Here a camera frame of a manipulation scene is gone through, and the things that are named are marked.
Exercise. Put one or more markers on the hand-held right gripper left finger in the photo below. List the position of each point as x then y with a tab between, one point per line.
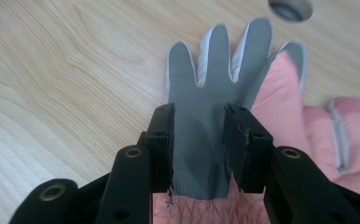
131	186

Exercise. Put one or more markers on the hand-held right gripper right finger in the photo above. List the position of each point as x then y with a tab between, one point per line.
256	161

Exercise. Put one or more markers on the pink padded glove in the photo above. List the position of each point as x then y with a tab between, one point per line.
358	140
200	109

